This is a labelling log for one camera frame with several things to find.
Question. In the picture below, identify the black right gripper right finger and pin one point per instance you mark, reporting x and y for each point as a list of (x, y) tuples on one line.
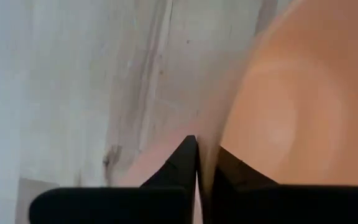
[(275, 205)]

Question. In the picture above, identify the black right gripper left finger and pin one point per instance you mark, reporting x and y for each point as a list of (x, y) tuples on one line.
[(120, 205)]

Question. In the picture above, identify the pale peach translucent bowl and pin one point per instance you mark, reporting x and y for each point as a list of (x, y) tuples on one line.
[(291, 109)]

